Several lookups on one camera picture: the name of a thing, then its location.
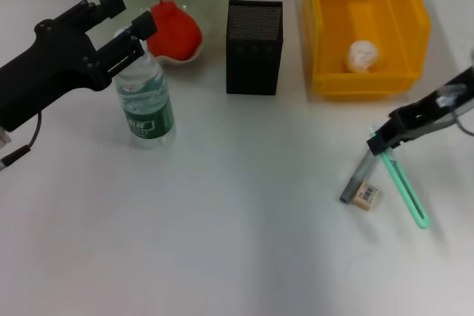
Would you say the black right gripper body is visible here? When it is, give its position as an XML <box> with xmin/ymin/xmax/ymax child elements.
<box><xmin>388</xmin><ymin>66</ymin><xmax>474</xmax><ymax>143</ymax></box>

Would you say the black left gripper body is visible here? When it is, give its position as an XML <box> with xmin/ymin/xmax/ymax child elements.
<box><xmin>0</xmin><ymin>1</ymin><xmax>112</xmax><ymax>132</ymax></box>

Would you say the green utility knife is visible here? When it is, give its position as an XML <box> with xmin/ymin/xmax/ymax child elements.
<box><xmin>368</xmin><ymin>125</ymin><xmax>430</xmax><ymax>230</ymax></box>

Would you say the grey pen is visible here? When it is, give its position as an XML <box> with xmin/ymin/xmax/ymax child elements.
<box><xmin>339</xmin><ymin>149</ymin><xmax>382</xmax><ymax>205</ymax></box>

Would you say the red-orange fruit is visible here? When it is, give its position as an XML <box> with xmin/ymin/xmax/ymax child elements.
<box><xmin>146</xmin><ymin>0</ymin><xmax>204</xmax><ymax>61</ymax></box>

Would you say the clear green-label water bottle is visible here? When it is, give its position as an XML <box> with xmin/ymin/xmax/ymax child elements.
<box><xmin>114</xmin><ymin>26</ymin><xmax>176</xmax><ymax>149</ymax></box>

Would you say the white paper ball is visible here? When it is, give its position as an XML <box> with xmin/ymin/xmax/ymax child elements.
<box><xmin>344</xmin><ymin>39</ymin><xmax>381</xmax><ymax>73</ymax></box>

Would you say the beige eraser with barcode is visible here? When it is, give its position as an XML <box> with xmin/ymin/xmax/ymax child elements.
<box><xmin>351</xmin><ymin>180</ymin><xmax>382</xmax><ymax>213</ymax></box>

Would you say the black mesh pen holder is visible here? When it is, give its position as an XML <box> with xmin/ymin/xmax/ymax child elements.
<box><xmin>224</xmin><ymin>0</ymin><xmax>285</xmax><ymax>96</ymax></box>

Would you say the yellow plastic bin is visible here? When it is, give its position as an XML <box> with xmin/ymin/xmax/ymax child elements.
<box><xmin>302</xmin><ymin>0</ymin><xmax>433</xmax><ymax>102</ymax></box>

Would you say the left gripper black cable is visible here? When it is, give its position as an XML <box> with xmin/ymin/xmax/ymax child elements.
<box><xmin>0</xmin><ymin>110</ymin><xmax>44</xmax><ymax>171</ymax></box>

